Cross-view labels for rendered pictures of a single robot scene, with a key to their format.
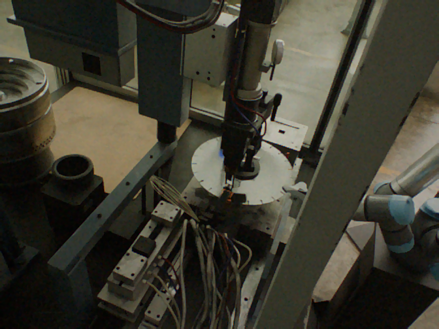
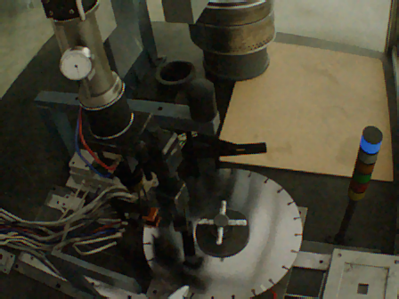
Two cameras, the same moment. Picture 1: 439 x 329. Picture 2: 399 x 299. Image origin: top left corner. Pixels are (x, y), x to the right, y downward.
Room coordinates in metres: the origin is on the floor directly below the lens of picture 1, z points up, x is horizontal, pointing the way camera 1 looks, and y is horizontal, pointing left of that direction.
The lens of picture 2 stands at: (0.96, -0.50, 1.72)
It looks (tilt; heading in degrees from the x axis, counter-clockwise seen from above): 49 degrees down; 100
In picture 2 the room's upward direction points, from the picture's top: 10 degrees counter-clockwise
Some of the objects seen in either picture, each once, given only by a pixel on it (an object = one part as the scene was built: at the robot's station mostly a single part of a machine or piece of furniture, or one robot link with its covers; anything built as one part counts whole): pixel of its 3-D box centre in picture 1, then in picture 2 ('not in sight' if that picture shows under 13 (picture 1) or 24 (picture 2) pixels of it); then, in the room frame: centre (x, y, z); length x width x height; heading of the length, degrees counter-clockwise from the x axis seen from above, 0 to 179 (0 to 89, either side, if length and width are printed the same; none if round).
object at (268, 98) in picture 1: (257, 123); (164, 170); (0.83, -0.08, 1.17); 0.06 x 0.05 x 0.20; 156
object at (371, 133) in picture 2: not in sight; (371, 140); (1.20, -0.01, 1.14); 0.05 x 0.04 x 0.03; 75
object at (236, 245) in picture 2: (243, 163); (222, 230); (0.90, -0.08, 0.96); 0.11 x 0.11 x 0.03
